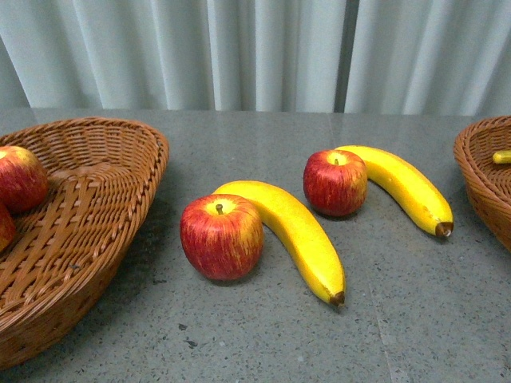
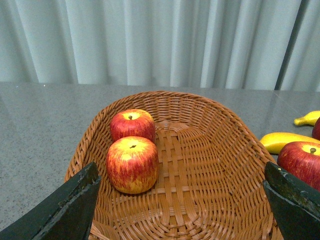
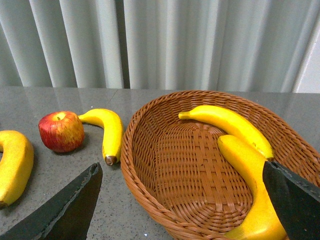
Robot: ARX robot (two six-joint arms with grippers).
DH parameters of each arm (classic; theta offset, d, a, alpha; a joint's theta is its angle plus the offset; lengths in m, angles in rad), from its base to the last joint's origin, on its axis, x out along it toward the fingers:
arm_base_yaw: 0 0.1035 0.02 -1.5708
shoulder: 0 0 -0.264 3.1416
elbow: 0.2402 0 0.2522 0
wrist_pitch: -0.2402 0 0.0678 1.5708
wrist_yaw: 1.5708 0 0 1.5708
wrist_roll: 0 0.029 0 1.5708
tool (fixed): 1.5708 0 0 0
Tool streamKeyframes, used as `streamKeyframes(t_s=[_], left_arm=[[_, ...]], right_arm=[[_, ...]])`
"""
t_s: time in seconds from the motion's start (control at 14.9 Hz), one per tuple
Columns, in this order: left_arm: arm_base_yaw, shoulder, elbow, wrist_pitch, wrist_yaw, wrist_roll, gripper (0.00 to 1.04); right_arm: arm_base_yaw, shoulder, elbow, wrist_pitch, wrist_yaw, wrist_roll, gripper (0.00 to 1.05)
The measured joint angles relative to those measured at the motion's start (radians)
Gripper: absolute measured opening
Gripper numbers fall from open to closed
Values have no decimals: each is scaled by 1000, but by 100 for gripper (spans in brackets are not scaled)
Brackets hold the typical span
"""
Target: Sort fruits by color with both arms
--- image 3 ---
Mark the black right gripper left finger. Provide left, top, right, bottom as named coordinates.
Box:
left=0, top=163, right=103, bottom=240

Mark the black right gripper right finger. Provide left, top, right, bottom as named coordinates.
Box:
left=262, top=161, right=320, bottom=240

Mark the yellow banana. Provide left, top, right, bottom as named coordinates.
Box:
left=217, top=134, right=287, bottom=240
left=78, top=108, right=124, bottom=166
left=178, top=105, right=274, bottom=159
left=0, top=130, right=34, bottom=209

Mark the red yellow apple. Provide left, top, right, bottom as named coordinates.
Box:
left=38, top=111, right=85, bottom=153

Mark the yellow banana in basket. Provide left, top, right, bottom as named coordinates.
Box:
left=178, top=105, right=274, bottom=159

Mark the yellow banana beside basket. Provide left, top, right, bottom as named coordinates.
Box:
left=78, top=108, right=124, bottom=166

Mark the brown wicker basket right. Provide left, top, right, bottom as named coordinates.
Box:
left=120, top=90, right=320, bottom=240

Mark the grey pleated curtain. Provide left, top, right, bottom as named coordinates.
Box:
left=0, top=0, right=320, bottom=93

